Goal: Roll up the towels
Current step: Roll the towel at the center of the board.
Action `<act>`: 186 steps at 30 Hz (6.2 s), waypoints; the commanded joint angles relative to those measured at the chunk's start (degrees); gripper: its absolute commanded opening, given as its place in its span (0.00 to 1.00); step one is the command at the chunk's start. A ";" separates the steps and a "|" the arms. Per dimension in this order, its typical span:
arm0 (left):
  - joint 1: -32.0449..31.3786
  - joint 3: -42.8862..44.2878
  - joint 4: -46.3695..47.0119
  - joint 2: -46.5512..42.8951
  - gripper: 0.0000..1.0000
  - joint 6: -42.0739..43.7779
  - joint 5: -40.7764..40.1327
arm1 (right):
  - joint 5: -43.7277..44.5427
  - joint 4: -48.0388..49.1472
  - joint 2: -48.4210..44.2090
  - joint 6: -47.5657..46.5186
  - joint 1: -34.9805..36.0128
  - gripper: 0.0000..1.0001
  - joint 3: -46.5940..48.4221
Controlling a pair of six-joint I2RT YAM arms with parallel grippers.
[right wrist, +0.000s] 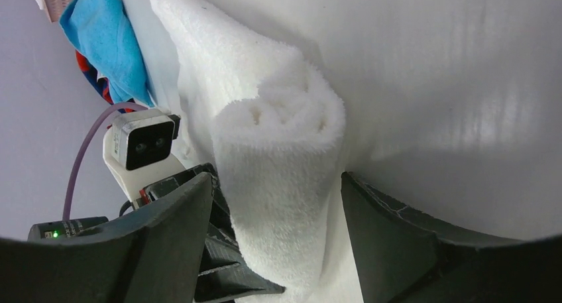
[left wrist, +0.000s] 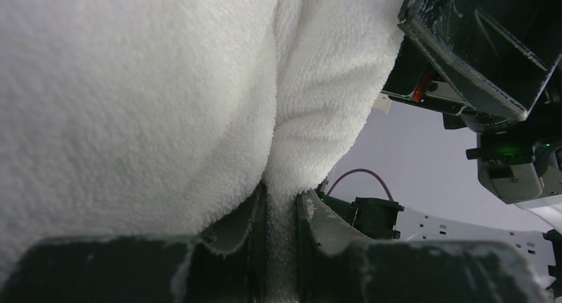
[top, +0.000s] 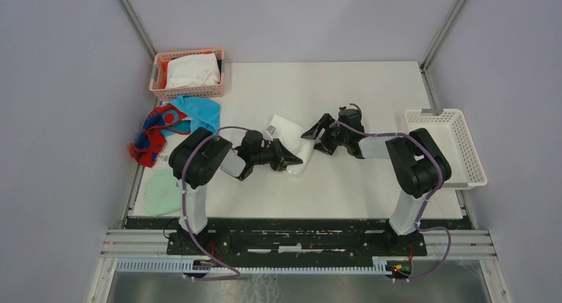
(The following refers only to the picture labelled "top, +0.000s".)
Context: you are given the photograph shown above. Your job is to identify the red and blue towel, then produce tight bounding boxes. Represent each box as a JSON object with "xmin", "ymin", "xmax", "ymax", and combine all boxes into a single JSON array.
[{"xmin": 129, "ymin": 104, "xmax": 190, "ymax": 168}]

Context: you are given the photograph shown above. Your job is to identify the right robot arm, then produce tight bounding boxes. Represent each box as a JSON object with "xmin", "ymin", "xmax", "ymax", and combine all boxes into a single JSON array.
[{"xmin": 301, "ymin": 104, "xmax": 452, "ymax": 255}]

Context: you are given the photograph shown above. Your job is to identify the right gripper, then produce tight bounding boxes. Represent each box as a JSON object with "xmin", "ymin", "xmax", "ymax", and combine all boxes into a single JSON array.
[{"xmin": 302, "ymin": 113, "xmax": 349, "ymax": 156}]

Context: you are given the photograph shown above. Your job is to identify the white plastic basket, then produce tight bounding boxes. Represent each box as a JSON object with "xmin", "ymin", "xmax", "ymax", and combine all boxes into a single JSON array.
[{"xmin": 405, "ymin": 109, "xmax": 488, "ymax": 190}]

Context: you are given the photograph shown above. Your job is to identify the aluminium frame rails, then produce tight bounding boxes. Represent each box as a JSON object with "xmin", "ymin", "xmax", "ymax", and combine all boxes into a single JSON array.
[{"xmin": 86, "ymin": 229, "xmax": 514, "ymax": 302}]

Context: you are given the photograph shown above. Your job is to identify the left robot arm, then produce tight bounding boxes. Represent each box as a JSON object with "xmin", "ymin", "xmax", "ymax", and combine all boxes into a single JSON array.
[{"xmin": 168, "ymin": 127, "xmax": 304, "ymax": 255}]

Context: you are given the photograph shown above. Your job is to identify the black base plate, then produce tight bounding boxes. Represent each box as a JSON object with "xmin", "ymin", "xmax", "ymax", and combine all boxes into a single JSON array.
[{"xmin": 166, "ymin": 218, "xmax": 427, "ymax": 268}]

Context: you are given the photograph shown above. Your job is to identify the pink plastic basket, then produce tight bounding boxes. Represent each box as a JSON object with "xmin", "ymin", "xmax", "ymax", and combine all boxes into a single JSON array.
[{"xmin": 148, "ymin": 48, "xmax": 225, "ymax": 101}]

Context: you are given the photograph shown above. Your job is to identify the white towel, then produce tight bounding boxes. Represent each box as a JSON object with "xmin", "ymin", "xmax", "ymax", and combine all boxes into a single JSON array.
[
  {"xmin": 165, "ymin": 53, "xmax": 221, "ymax": 88},
  {"xmin": 264, "ymin": 115, "xmax": 314, "ymax": 176}
]

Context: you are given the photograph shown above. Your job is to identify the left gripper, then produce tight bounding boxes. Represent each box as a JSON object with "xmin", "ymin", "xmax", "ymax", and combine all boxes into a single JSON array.
[{"xmin": 252, "ymin": 139, "xmax": 303, "ymax": 172}]

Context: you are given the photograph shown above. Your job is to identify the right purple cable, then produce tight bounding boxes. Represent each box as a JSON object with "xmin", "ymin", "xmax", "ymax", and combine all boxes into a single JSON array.
[{"xmin": 331, "ymin": 103, "xmax": 453, "ymax": 283}]

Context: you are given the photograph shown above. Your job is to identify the mint green towel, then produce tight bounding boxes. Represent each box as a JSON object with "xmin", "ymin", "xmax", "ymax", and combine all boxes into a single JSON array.
[{"xmin": 144, "ymin": 169, "xmax": 181, "ymax": 217}]

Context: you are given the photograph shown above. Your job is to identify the white slotted cable duct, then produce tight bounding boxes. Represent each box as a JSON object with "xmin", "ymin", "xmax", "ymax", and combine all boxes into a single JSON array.
[{"xmin": 115, "ymin": 259, "xmax": 391, "ymax": 276}]

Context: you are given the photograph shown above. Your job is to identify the white towel in basket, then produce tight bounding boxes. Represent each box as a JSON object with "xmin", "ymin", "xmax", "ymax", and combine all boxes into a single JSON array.
[{"xmin": 165, "ymin": 53, "xmax": 221, "ymax": 88}]

